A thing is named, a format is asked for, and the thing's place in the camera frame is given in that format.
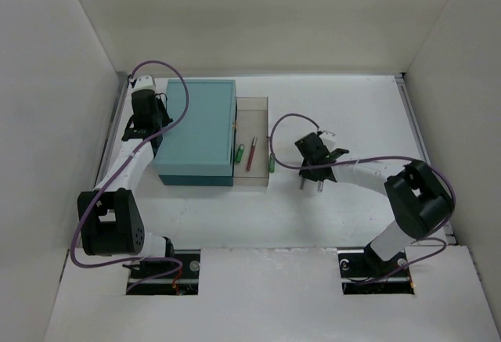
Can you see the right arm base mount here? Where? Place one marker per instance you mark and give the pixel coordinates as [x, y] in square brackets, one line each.
[359, 277]

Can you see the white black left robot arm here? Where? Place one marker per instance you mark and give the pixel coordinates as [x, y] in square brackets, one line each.
[110, 222]

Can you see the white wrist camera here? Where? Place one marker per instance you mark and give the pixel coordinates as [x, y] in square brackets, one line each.
[327, 135]
[145, 82]

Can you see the clear acrylic drawer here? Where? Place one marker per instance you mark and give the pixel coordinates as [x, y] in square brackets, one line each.
[252, 133]

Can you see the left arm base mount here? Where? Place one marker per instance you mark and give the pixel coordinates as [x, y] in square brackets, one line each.
[164, 277]

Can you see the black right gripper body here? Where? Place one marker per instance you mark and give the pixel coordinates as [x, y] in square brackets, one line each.
[309, 174]

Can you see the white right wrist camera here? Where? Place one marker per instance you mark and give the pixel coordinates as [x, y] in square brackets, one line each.
[327, 135]

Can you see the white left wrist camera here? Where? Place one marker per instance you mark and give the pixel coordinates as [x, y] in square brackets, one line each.
[145, 82]

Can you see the teal makeup box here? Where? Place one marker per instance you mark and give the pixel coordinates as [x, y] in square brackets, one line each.
[199, 151]

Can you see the green tube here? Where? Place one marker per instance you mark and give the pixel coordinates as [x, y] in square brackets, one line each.
[272, 164]
[239, 153]

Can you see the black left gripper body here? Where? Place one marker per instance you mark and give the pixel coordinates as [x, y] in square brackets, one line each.
[145, 131]

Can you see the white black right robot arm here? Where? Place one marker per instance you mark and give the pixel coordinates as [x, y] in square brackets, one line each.
[419, 200]

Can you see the red makeup pencil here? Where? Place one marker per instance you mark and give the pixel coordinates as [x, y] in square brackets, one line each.
[251, 153]

